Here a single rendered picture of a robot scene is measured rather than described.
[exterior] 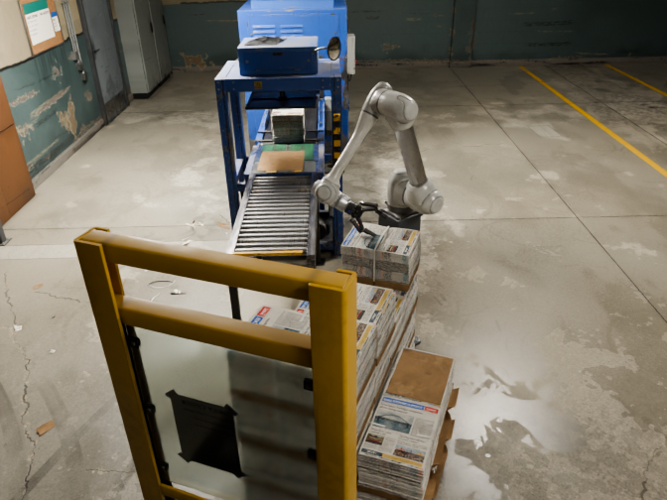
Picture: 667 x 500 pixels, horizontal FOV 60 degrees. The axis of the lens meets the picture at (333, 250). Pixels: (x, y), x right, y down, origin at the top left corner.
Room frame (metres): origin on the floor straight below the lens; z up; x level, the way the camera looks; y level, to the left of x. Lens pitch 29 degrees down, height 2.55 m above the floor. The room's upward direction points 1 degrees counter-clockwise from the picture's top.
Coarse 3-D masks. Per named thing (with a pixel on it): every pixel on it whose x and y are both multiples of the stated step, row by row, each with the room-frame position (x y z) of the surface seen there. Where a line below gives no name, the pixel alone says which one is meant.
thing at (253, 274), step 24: (96, 240) 1.32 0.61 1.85; (120, 240) 1.31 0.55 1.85; (144, 240) 1.31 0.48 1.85; (120, 264) 1.29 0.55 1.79; (144, 264) 1.26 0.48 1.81; (168, 264) 1.23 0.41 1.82; (192, 264) 1.21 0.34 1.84; (216, 264) 1.19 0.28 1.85; (240, 264) 1.18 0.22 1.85; (264, 264) 1.18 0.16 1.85; (288, 264) 1.18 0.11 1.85; (240, 288) 1.17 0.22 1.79; (264, 288) 1.14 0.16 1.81; (288, 288) 1.12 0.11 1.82
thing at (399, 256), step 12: (396, 228) 2.86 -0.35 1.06; (396, 240) 2.72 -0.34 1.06; (408, 240) 2.72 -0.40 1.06; (420, 240) 2.82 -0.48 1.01; (384, 252) 2.61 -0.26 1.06; (396, 252) 2.60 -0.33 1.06; (408, 252) 2.60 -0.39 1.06; (420, 252) 2.82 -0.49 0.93; (384, 264) 2.61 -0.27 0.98; (396, 264) 2.59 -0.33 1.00; (408, 264) 2.56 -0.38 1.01; (384, 276) 2.61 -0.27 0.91; (396, 276) 2.59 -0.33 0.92; (408, 276) 2.57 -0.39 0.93
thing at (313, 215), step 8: (312, 176) 4.30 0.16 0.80; (312, 184) 4.14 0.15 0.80; (312, 192) 3.97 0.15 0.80; (312, 200) 3.83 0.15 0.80; (312, 208) 3.69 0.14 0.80; (312, 216) 3.57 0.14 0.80; (312, 224) 3.45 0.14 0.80; (312, 232) 3.33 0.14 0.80; (312, 240) 3.22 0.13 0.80; (312, 248) 3.12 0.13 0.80; (312, 256) 3.04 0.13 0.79; (312, 264) 3.04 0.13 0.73
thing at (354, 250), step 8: (368, 224) 2.91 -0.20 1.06; (352, 232) 2.82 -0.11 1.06; (376, 232) 2.82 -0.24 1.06; (344, 240) 2.74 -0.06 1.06; (352, 240) 2.74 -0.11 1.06; (360, 240) 2.73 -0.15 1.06; (368, 240) 2.73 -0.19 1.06; (344, 248) 2.68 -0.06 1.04; (352, 248) 2.67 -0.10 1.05; (360, 248) 2.65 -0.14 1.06; (368, 248) 2.65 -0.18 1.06; (344, 256) 2.69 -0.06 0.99; (352, 256) 2.67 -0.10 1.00; (360, 256) 2.65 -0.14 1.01; (368, 256) 2.64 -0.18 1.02; (344, 264) 2.69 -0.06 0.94; (352, 264) 2.67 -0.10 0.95; (360, 264) 2.65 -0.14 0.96; (368, 264) 2.64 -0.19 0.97; (360, 272) 2.66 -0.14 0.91; (368, 272) 2.64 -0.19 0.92
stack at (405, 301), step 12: (396, 300) 2.50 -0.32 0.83; (408, 300) 2.59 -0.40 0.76; (396, 312) 2.38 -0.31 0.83; (408, 312) 2.59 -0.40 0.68; (396, 324) 2.34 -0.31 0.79; (408, 324) 2.61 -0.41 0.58; (396, 336) 2.33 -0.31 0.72; (408, 336) 2.63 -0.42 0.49; (384, 360) 2.12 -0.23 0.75; (384, 372) 2.14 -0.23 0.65; (372, 384) 1.94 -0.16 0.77; (384, 384) 2.17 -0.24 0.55; (372, 396) 1.95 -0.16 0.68; (360, 408) 1.78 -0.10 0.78; (360, 420) 1.78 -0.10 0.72; (360, 444) 1.79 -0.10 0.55
